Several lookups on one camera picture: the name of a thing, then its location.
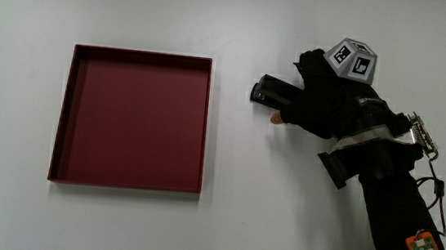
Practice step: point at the dark red square tray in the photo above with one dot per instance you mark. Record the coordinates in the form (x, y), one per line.
(133, 120)

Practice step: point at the person's right hand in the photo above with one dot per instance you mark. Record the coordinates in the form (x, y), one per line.
(327, 102)

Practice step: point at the black stapler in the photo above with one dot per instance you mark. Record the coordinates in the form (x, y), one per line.
(272, 92)

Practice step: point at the person's right forearm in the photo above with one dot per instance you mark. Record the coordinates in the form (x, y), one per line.
(399, 216)

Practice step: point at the white desk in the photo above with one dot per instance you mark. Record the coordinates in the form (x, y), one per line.
(237, 233)

